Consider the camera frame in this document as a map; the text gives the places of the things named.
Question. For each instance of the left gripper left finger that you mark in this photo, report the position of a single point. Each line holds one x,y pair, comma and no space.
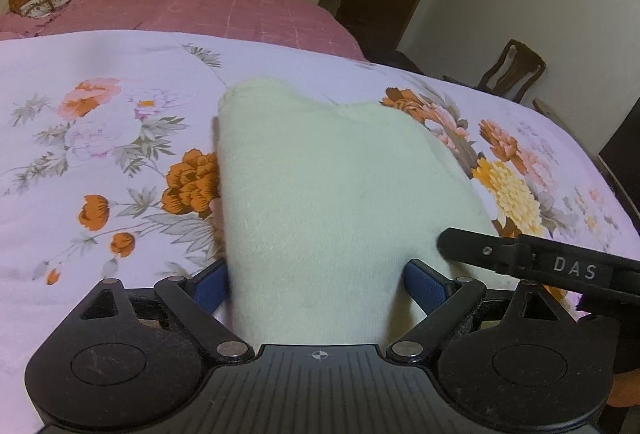
127,358

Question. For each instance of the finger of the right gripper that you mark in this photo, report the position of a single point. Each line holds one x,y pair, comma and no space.
499,255

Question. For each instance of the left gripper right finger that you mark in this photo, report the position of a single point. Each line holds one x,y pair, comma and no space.
504,361

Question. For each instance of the pale green long-sleeve sweater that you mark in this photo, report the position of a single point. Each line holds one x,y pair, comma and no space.
323,206

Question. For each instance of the lilac floral bedsheet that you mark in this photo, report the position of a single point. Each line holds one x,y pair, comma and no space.
109,166

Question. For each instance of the dark wooden chair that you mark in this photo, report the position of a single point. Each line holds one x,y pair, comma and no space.
517,69

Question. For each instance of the person's hand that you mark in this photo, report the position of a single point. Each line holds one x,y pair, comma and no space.
625,391

